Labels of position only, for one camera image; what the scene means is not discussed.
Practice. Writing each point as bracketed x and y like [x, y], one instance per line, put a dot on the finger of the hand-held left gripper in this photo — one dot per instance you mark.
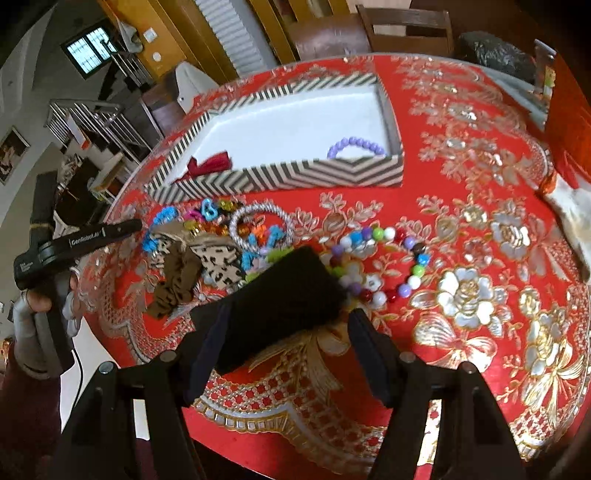
[123, 227]

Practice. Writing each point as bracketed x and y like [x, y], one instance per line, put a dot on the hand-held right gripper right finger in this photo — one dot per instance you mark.
[369, 357]

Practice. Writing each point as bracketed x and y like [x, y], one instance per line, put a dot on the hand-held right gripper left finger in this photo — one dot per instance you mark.
[207, 353]

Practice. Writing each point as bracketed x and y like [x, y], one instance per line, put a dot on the brown scrunchie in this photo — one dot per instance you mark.
[178, 281]

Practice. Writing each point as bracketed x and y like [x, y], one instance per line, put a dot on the leopard print bow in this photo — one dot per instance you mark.
[217, 264]

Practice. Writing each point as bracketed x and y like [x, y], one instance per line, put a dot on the black velvet headband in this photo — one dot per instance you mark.
[286, 290]

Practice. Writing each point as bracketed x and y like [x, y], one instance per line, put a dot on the striped jewelry box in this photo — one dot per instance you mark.
[323, 173]

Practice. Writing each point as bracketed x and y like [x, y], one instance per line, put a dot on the person's left forearm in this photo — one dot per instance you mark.
[27, 406]

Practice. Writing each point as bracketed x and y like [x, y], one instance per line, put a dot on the person's left hand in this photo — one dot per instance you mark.
[25, 337]

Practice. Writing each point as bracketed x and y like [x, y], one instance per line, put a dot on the dark wooden cabinet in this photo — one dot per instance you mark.
[78, 194]

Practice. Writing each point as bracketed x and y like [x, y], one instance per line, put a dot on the small white table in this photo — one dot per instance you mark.
[106, 173]

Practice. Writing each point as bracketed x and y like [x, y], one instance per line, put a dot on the red satin bow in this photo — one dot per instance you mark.
[203, 167]

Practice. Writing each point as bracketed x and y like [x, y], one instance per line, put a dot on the metal staircase railing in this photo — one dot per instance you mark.
[106, 124]

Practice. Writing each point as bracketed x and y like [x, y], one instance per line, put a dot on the dark brown chair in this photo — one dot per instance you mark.
[161, 108]

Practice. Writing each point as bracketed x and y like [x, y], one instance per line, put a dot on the white garment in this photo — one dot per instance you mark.
[196, 85]

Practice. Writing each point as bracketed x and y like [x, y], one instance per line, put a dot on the window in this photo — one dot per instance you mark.
[87, 50]

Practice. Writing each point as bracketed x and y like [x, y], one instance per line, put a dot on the white hanging bag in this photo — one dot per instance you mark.
[129, 37]

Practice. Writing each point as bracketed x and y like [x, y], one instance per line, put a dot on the white slatted panel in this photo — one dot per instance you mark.
[231, 32]

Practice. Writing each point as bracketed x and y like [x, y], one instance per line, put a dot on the white rag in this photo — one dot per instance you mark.
[575, 217]

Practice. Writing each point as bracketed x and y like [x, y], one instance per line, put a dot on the orange packet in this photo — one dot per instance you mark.
[548, 184]

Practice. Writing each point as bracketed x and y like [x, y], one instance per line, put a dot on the brown solid-back chair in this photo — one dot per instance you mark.
[332, 39]

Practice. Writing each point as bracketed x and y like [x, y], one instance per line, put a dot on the grey plastic sheet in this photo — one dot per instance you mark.
[517, 94]

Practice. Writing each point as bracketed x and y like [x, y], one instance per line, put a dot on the red plastic stool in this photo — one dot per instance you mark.
[570, 115]

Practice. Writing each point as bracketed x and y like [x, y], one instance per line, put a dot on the black plastic bag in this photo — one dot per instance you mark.
[498, 53]

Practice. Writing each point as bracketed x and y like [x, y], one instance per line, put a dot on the slatted wooden chair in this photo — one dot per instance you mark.
[406, 27]

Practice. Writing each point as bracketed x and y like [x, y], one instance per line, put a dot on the clear plastic bottle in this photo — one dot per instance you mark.
[545, 69]

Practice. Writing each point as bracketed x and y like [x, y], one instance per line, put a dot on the framed wall picture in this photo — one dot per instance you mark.
[11, 154]

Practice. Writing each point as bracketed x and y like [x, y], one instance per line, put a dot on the white light switch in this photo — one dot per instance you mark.
[150, 35]

